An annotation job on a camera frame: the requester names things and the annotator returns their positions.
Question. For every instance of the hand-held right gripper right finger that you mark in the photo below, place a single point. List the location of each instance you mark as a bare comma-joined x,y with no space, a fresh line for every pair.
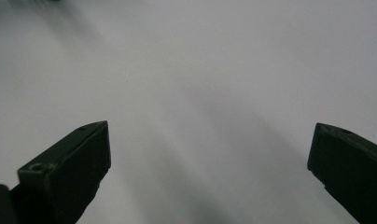
351,168

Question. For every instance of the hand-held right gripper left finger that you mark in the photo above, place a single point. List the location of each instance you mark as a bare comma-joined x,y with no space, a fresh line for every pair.
65,168

